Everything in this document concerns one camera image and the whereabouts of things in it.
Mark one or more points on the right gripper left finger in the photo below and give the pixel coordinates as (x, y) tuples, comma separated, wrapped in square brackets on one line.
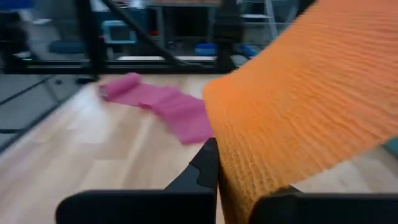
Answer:
[(140, 208)]

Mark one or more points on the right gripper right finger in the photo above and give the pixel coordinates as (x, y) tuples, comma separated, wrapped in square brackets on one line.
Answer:
[(326, 211)]

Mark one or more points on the pink elastic bandage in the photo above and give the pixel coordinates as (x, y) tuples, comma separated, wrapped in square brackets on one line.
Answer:
[(174, 109)]

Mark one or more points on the orange elastic bandage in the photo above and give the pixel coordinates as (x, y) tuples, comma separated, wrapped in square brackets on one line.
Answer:
[(295, 109)]

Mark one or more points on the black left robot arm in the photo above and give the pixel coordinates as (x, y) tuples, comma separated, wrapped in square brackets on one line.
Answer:
[(228, 37)]

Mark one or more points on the teal plastic bin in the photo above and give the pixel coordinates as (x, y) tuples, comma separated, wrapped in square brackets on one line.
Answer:
[(392, 147)]

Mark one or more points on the blue plastic crate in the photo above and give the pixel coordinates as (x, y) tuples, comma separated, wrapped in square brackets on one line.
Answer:
[(205, 49)]

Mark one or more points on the black aluminium table frame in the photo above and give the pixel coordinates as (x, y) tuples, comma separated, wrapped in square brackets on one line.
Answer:
[(62, 68)]

